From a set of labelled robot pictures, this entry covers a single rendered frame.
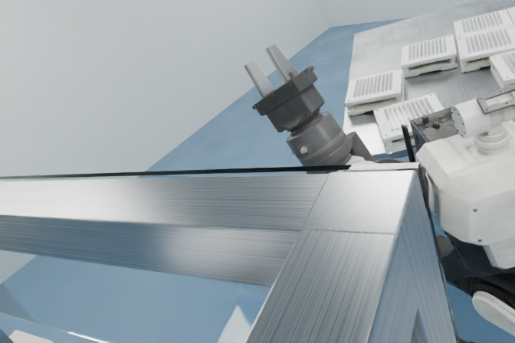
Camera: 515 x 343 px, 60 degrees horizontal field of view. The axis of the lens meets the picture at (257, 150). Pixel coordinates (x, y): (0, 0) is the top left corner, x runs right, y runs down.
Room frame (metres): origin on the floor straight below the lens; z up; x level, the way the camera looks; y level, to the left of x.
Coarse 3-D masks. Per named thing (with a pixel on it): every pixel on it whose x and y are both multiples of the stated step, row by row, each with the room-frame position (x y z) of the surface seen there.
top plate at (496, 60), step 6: (498, 54) 1.65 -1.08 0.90; (504, 54) 1.62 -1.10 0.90; (492, 60) 1.62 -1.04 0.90; (498, 60) 1.60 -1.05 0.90; (498, 66) 1.56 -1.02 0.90; (504, 66) 1.54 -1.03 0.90; (498, 72) 1.51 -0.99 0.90; (504, 72) 1.49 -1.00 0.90; (510, 72) 1.47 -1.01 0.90; (504, 78) 1.45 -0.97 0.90; (510, 78) 1.43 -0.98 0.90
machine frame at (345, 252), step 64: (0, 192) 0.48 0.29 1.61; (64, 192) 0.41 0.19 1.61; (128, 192) 0.35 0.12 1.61; (192, 192) 0.31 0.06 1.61; (256, 192) 0.27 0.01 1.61; (320, 192) 0.24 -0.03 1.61; (384, 192) 0.21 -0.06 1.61; (64, 256) 0.38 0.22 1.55; (128, 256) 0.32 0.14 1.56; (192, 256) 0.27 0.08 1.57; (256, 256) 0.24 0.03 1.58; (320, 256) 0.18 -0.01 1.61; (384, 256) 0.17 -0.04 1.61; (256, 320) 0.16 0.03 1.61; (320, 320) 0.15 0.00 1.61; (384, 320) 0.14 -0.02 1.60; (448, 320) 0.21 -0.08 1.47
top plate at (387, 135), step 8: (424, 96) 1.56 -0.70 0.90; (432, 96) 1.53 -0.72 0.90; (400, 104) 1.58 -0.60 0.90; (432, 104) 1.48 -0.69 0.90; (440, 104) 1.46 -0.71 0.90; (376, 112) 1.60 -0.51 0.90; (392, 112) 1.55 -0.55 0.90; (408, 112) 1.50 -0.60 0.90; (424, 112) 1.45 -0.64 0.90; (376, 120) 1.54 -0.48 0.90; (384, 120) 1.51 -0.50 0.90; (384, 128) 1.46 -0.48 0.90; (408, 128) 1.39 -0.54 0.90; (384, 136) 1.40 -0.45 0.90; (392, 136) 1.38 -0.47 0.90; (400, 136) 1.37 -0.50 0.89
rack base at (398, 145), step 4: (412, 136) 1.40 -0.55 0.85; (396, 140) 1.42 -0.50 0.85; (400, 140) 1.41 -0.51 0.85; (404, 140) 1.40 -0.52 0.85; (412, 140) 1.37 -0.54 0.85; (384, 144) 1.43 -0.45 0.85; (392, 144) 1.40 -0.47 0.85; (396, 144) 1.39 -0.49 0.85; (400, 144) 1.38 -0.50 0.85; (404, 144) 1.37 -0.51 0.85; (412, 144) 1.37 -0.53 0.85; (388, 148) 1.39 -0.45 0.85; (392, 148) 1.39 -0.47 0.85; (396, 148) 1.38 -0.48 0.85; (400, 148) 1.38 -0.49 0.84; (404, 148) 1.37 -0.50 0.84; (388, 152) 1.39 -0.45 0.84
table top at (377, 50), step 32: (480, 0) 2.51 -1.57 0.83; (512, 0) 2.31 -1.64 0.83; (384, 32) 2.64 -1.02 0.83; (416, 32) 2.43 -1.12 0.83; (448, 32) 2.24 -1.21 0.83; (352, 64) 2.36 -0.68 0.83; (384, 64) 2.18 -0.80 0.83; (416, 96) 1.72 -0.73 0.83; (448, 96) 1.61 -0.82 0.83; (352, 128) 1.68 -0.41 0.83
